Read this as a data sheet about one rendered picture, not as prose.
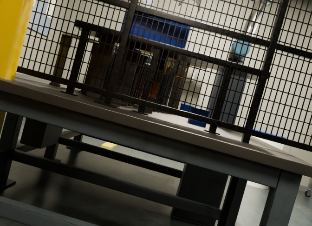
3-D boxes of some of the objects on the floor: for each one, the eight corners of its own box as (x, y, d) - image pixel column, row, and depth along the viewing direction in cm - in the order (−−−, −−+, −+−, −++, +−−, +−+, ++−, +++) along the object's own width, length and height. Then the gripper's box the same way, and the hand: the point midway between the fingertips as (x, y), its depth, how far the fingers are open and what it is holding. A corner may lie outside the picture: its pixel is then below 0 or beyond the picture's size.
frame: (70, 145, 392) (85, 89, 389) (209, 185, 382) (225, 127, 379) (-135, 227, 136) (-96, 63, 134) (267, 353, 126) (318, 179, 124)
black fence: (-67, 211, 163) (14, -117, 157) (336, 319, 165) (432, -1, 159) (-88, 222, 149) (1, -137, 143) (353, 340, 151) (458, -10, 145)
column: (210, 215, 274) (233, 134, 271) (214, 229, 243) (239, 138, 241) (172, 204, 276) (195, 123, 273) (172, 216, 245) (196, 126, 243)
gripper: (208, -12, 250) (201, 15, 250) (182, -20, 250) (174, 7, 250) (210, -16, 241) (202, 12, 242) (183, -24, 241) (175, 4, 242)
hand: (188, 9), depth 243 cm, fingers open, 14 cm apart
